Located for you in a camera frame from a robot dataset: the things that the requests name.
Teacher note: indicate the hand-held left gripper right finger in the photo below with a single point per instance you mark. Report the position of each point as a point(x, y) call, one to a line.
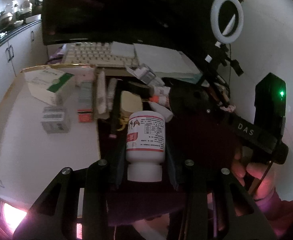
point(172, 172)

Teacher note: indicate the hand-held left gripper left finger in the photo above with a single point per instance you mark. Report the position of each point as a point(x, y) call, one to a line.
point(120, 172)

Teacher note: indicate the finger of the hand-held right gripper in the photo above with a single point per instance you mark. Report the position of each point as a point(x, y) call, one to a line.
point(199, 105)

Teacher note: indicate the white plastic bottle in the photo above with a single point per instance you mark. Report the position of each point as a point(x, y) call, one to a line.
point(162, 111)

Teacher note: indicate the small white pill bottle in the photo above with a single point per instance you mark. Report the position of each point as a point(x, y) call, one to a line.
point(161, 90)

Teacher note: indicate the white pill bottle red label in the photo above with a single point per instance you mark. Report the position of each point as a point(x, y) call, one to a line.
point(145, 140)

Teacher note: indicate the black tape roll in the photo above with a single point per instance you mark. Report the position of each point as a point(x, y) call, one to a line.
point(136, 88)

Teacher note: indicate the long narrow white box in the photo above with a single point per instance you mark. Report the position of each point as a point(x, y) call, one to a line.
point(101, 97)

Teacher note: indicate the grey orange tall box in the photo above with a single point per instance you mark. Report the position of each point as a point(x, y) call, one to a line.
point(84, 100)

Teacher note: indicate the small barcode box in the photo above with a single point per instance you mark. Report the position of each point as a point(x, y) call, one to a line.
point(55, 120)

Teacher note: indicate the white gold-edged box lid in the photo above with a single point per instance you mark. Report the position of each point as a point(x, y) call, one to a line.
point(36, 155)

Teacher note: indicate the white green medicine box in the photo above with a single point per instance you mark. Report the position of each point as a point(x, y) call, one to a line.
point(44, 85)

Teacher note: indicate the person's right hand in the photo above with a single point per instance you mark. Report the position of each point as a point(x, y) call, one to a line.
point(239, 170)

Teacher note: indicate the pile of pens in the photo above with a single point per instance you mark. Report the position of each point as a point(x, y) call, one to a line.
point(221, 92)

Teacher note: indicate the teal folder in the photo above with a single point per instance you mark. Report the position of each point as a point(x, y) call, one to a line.
point(189, 78)

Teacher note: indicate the red white tissue packet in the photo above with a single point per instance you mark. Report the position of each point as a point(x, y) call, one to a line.
point(229, 108)

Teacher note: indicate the black tripod stand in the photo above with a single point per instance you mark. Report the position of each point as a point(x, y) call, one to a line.
point(237, 68)

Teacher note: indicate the stack of white papers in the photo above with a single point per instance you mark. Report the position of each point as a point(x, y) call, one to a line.
point(161, 60)

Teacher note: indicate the small blue white box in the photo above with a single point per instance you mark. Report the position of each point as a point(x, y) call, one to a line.
point(146, 76)

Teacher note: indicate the white notepad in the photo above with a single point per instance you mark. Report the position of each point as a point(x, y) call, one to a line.
point(122, 50)

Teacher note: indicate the cream keyboard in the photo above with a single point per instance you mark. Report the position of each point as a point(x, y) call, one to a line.
point(91, 53)

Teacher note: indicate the black computer monitor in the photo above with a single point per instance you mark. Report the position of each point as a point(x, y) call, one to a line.
point(111, 10)

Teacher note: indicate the white kitchen base cabinets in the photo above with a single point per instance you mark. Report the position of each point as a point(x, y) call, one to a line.
point(19, 47)

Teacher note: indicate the black kitchen countertop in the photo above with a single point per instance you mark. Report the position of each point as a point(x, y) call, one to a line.
point(9, 33)

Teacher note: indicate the steel pot with lid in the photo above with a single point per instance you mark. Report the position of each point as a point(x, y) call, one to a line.
point(25, 7)

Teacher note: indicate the steel lidded wok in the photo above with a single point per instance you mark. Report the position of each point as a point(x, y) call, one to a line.
point(1, 22)

